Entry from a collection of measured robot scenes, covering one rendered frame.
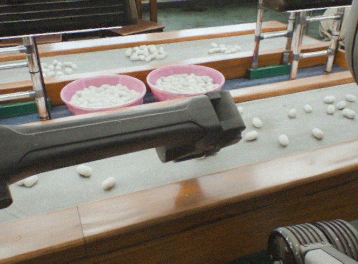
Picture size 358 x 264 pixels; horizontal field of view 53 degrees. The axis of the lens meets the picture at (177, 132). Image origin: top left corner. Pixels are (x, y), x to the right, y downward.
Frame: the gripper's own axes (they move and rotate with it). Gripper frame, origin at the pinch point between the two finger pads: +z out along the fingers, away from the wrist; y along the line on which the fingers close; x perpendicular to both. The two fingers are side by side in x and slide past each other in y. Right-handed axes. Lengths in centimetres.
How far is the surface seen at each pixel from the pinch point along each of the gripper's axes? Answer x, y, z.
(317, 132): 3.2, -37.4, 1.1
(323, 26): -136, -297, 257
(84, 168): -0.5, 21.7, 4.6
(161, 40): -58, -27, 72
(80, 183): 2.5, 23.1, 4.2
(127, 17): -28.2, 7.8, -9.2
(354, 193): 19.6, -36.5, -6.2
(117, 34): -121, -33, 192
